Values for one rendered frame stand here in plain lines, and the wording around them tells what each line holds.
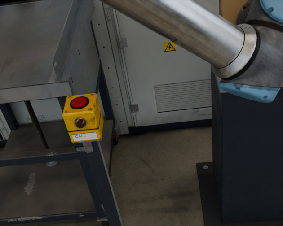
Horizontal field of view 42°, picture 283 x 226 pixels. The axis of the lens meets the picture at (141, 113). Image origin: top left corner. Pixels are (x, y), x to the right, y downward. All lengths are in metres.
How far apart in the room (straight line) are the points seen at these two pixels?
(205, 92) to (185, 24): 1.18
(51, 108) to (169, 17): 1.37
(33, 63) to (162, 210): 0.91
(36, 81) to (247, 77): 0.62
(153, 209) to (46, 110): 0.81
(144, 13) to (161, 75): 1.11
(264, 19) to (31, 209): 1.23
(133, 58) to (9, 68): 0.73
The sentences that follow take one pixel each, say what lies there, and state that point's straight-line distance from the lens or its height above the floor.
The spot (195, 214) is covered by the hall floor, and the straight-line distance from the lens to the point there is 1.77.
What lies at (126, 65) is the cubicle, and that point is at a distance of 1.87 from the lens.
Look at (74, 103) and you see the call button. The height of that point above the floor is 0.91.
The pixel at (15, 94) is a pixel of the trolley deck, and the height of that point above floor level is 0.82.
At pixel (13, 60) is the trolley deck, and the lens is 1.35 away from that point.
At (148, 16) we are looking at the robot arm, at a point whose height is 1.10.
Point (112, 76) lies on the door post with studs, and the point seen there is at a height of 0.41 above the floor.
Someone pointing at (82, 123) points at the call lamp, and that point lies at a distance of 0.92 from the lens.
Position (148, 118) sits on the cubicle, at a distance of 2.07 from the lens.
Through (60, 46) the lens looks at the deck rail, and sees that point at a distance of 1.23.
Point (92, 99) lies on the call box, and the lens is 0.94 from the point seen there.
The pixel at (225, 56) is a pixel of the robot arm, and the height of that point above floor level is 0.96.
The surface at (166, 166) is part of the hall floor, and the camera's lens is 1.96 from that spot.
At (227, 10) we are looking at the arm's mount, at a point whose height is 0.91.
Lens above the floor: 1.44
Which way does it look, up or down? 39 degrees down
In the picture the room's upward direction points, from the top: 10 degrees counter-clockwise
